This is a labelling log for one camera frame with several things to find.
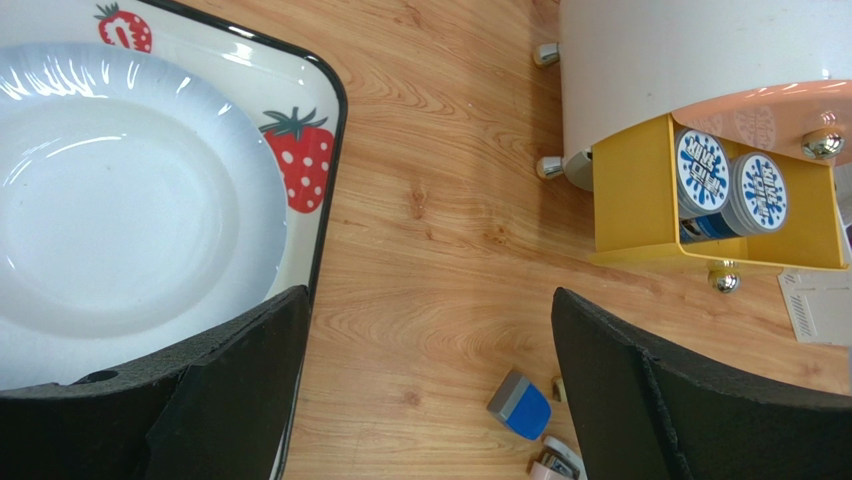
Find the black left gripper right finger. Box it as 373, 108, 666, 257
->
551, 288, 851, 479

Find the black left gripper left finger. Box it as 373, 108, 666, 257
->
1, 286, 311, 479

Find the blue grey lint roller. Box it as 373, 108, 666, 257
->
487, 370, 552, 441

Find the blue patterned tape roll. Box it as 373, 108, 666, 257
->
674, 128, 730, 220
680, 152, 788, 244

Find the round drawer storage box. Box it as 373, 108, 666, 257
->
533, 1, 851, 271

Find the cork stopper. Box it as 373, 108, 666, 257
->
551, 377, 567, 403

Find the white paper plate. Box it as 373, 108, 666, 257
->
1, 43, 287, 390

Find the strawberry pattern tray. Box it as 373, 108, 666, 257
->
0, 0, 349, 480

